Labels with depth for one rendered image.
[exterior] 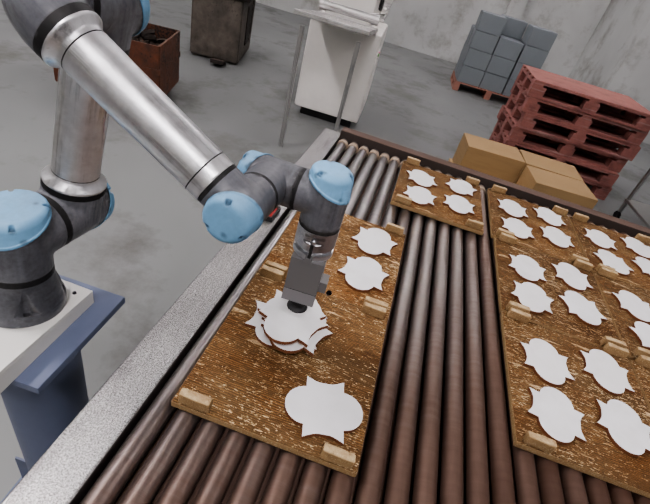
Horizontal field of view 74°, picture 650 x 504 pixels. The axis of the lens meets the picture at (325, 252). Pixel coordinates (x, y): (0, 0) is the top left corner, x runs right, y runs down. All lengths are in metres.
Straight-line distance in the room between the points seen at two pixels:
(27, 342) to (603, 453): 1.17
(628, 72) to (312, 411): 8.71
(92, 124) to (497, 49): 7.61
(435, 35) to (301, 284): 10.02
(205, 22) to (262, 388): 5.57
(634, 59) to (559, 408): 8.31
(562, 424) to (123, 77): 1.04
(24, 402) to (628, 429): 1.33
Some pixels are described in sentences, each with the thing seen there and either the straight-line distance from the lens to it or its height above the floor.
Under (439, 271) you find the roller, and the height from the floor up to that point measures 0.92.
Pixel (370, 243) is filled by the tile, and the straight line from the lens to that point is 1.30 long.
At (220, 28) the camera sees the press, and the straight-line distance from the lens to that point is 6.11.
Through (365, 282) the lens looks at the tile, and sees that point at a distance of 1.15.
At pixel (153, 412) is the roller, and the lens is 0.86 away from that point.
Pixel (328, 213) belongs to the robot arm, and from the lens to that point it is 0.71.
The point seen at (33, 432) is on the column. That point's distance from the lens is 1.31.
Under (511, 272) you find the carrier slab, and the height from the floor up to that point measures 0.94.
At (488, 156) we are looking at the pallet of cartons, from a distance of 4.26.
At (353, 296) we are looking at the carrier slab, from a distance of 1.11.
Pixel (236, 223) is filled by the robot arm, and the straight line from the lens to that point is 0.60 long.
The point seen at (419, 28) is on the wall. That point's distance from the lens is 10.66.
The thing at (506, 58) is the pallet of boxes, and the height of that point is 0.69.
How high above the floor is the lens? 1.65
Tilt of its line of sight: 36 degrees down
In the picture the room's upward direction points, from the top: 17 degrees clockwise
